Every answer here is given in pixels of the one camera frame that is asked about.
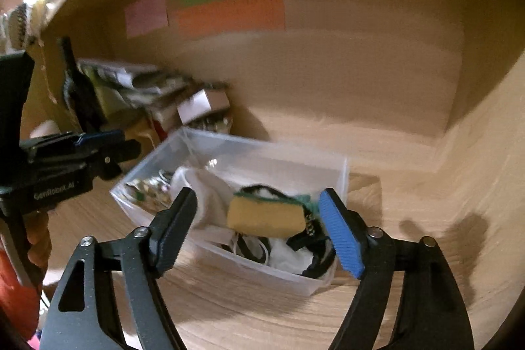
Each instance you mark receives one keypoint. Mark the white cloth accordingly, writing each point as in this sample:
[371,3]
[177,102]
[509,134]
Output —
[205,194]

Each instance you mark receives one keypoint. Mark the yellow green sponge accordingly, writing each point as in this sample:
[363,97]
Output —
[262,214]

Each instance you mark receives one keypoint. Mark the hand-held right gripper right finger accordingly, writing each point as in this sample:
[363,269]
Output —
[340,235]

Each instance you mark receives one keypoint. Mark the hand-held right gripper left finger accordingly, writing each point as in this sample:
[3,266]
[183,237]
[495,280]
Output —
[180,227]

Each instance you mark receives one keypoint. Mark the dark wine bottle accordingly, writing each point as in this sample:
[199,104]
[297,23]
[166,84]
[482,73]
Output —
[80,95]

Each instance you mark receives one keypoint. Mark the person's left hand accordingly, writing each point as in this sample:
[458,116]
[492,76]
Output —
[39,237]

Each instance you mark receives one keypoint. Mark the pink sticky note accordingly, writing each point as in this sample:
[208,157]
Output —
[147,14]

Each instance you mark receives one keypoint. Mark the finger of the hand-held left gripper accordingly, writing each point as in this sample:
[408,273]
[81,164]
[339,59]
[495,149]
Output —
[98,137]
[119,153]

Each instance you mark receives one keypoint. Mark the clear plastic storage box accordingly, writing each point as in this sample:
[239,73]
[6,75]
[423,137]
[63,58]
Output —
[254,157]

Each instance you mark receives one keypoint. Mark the colourful sticker bundle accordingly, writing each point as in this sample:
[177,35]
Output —
[147,186]

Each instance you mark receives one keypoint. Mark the orange sticky note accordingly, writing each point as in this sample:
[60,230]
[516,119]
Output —
[229,18]

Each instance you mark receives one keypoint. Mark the wooden shelf unit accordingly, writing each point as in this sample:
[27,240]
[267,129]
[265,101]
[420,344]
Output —
[328,79]

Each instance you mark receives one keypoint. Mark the white card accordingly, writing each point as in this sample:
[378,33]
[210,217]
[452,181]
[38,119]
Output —
[201,104]

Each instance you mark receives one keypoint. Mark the patterned brown headband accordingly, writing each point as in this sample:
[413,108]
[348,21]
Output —
[18,24]

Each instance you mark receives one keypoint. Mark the black headband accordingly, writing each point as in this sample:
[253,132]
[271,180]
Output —
[305,241]

